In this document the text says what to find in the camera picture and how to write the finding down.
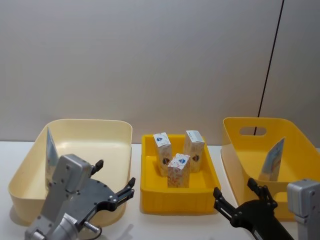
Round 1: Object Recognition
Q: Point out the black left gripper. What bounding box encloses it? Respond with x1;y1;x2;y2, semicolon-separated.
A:
59;159;137;227

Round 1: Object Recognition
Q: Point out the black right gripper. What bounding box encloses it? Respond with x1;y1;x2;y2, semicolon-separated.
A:
212;177;295;240

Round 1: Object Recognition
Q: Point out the cream plastic bin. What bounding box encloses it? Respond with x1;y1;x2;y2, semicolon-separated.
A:
7;118;134;228

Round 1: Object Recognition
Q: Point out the small printed carton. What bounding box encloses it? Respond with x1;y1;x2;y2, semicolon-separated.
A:
152;132;174;177
257;136;286;182
183;129;206;174
45;126;60;189
166;152;192;189

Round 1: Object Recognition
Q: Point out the small yellow plastic crate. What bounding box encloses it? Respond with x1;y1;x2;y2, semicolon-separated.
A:
139;133;222;215

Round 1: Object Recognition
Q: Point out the large yellow plastic bin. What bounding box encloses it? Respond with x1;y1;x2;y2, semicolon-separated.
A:
220;116;320;222

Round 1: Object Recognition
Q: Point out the dark cable with silver plug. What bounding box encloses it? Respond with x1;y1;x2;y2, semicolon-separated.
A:
83;220;104;237

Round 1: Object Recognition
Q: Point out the thin black hanging cable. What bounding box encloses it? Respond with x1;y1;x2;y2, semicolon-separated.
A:
252;0;286;136

